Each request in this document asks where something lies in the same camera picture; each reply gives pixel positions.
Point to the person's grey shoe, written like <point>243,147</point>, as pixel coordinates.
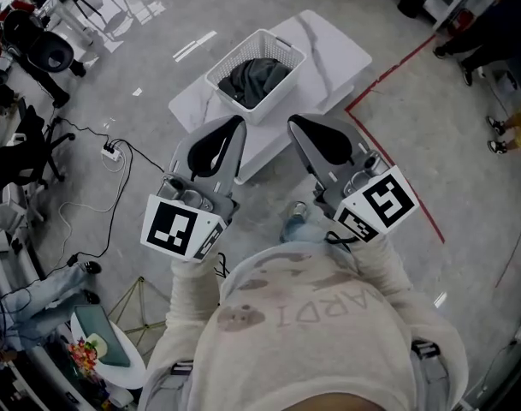
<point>297,210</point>

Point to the person's jeans leg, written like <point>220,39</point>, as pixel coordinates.
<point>298,231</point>

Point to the white cup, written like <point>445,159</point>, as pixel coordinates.
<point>98,346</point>

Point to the person's left forearm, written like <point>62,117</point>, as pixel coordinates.
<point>191,298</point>

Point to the white power strip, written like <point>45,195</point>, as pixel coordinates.
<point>111,152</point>

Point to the black office chair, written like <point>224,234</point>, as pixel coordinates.
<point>25,156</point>

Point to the person's right forearm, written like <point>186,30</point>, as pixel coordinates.
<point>380,268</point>

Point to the person's cream sweater torso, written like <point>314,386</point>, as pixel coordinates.
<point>311,336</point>

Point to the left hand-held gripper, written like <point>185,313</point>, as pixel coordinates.
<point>174,229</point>

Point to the round white side table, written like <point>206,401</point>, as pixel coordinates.
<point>132,375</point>

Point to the white plastic laundry basket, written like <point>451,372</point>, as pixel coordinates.
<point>260,47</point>

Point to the green tablet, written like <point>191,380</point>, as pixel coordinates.
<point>104,332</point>

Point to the colourful flower bouquet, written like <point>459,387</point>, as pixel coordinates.
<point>81,355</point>

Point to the black trash bin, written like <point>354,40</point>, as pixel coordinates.
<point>412,0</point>

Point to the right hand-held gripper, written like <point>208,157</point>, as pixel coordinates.
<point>388,204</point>

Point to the dark grey laundry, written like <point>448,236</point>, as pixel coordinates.
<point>256,79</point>

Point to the white marble low table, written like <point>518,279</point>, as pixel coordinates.
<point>333,54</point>

